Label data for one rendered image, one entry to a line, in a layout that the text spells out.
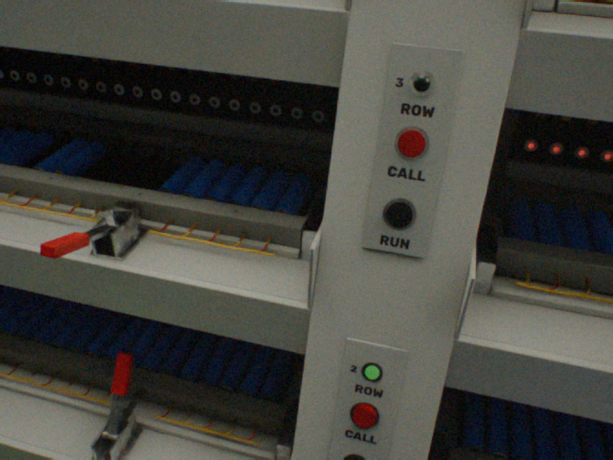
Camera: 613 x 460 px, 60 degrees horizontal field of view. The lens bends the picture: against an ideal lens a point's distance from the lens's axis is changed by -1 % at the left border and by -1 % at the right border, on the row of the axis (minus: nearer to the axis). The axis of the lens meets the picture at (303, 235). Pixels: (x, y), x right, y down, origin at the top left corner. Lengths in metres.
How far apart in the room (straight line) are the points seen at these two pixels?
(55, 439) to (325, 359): 0.27
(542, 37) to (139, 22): 0.24
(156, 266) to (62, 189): 0.12
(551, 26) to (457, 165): 0.09
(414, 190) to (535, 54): 0.10
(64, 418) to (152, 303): 0.18
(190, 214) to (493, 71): 0.24
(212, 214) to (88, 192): 0.11
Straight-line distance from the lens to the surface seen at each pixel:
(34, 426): 0.56
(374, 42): 0.33
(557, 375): 0.38
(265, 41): 0.35
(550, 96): 0.34
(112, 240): 0.41
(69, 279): 0.45
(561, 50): 0.33
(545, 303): 0.41
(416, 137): 0.32
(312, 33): 0.34
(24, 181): 0.50
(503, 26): 0.33
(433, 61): 0.32
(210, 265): 0.40
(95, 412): 0.55
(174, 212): 0.43
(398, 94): 0.32
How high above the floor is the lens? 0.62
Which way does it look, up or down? 17 degrees down
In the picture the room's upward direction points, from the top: 7 degrees clockwise
